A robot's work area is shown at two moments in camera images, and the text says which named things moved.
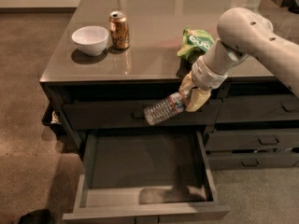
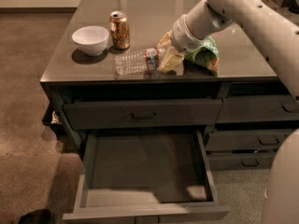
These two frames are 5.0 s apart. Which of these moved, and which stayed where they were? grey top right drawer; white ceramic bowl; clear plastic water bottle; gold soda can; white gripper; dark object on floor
Moved: clear plastic water bottle; white gripper
Stayed: dark object on floor; grey top right drawer; gold soda can; white ceramic bowl
